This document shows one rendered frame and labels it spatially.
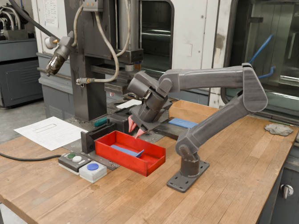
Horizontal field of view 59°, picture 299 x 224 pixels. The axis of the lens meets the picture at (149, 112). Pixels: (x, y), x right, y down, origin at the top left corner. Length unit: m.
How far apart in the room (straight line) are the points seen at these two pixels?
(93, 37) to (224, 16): 0.71
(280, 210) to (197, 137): 1.04
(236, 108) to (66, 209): 0.57
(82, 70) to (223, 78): 0.72
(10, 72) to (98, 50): 3.08
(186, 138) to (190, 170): 0.12
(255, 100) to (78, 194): 0.59
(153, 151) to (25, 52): 3.45
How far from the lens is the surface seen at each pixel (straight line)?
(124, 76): 1.15
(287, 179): 1.68
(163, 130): 1.21
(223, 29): 1.55
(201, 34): 1.66
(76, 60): 1.32
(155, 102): 0.83
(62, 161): 1.01
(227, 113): 0.82
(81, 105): 1.36
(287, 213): 1.80
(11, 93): 4.26
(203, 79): 0.79
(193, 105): 1.44
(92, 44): 1.21
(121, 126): 1.16
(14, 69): 4.23
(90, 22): 1.21
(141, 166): 0.93
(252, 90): 0.78
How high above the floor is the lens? 1.45
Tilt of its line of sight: 22 degrees down
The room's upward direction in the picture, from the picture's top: 1 degrees clockwise
